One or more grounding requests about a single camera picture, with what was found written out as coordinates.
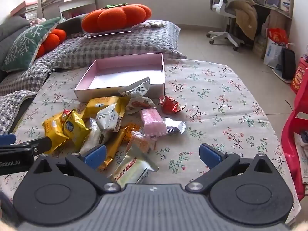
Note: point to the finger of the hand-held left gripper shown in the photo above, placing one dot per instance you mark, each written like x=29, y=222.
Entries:
x=7, y=139
x=41, y=145

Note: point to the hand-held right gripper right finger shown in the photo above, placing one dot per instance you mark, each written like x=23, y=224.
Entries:
x=209, y=155

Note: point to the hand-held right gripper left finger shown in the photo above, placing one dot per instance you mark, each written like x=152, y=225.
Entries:
x=96, y=156

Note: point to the clear rice cracker packet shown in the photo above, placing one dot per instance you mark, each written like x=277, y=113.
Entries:
x=92, y=137

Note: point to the long orange snack packet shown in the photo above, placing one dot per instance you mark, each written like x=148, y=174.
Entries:
x=115, y=144

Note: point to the yellow blue-label snack packet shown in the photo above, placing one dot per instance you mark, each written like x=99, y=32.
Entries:
x=74, y=127

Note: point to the orange clear snack packet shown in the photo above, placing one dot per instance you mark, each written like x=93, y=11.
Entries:
x=132, y=168

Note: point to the silver blue snack packet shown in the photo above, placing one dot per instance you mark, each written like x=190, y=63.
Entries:
x=175, y=125

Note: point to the clear orange cracker packet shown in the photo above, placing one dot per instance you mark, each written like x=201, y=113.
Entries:
x=140, y=142

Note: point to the large yellow snack packet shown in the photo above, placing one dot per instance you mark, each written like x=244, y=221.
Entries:
x=101, y=103

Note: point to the red candy wrapper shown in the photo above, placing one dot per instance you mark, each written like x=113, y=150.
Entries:
x=170, y=104

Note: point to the pink wafer packet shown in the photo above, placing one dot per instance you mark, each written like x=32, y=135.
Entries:
x=152, y=121

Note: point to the white red snack packet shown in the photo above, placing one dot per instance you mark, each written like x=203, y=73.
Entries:
x=136, y=93

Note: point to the white cardboard box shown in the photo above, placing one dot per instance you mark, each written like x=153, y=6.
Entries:
x=125, y=69

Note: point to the floral tablecloth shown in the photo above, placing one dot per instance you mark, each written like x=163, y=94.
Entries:
x=216, y=89

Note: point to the red plastic chair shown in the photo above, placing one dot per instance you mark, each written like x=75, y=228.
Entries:
x=292, y=130

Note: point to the green snowflake pillow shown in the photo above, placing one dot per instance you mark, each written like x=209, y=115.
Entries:
x=26, y=43

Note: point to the white flat board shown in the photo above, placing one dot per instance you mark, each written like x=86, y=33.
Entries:
x=279, y=74

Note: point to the small orange pumpkin cushion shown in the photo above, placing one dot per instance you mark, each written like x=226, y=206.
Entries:
x=54, y=39

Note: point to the grey checked blanket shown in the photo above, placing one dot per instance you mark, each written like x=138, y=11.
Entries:
x=115, y=43

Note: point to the red yellow gift bag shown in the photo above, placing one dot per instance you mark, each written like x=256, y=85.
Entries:
x=299, y=77

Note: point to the stack of papers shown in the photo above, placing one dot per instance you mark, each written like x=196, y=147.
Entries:
x=259, y=47

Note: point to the white blue shopping bag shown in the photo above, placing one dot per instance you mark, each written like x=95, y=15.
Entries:
x=273, y=53

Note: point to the black bag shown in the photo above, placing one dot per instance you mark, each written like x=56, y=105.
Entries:
x=288, y=63

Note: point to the pink plush toy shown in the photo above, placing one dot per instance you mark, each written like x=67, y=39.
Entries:
x=37, y=21

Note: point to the stack of books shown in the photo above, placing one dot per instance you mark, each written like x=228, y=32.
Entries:
x=26, y=8

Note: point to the large orange pumpkin cushion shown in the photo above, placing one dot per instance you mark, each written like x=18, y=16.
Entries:
x=115, y=16

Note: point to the small crumpled white packet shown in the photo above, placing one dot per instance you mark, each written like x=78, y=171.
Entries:
x=156, y=23

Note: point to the beige coat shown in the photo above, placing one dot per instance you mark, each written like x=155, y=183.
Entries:
x=244, y=14

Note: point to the white side shelf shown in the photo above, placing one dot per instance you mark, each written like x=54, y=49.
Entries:
x=77, y=3

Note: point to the white office chair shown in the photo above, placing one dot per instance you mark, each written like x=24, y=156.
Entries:
x=222, y=4

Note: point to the wooden desk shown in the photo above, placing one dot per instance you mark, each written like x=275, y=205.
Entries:
x=276, y=10

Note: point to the tablet screen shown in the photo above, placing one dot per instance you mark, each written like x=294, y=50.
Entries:
x=272, y=1

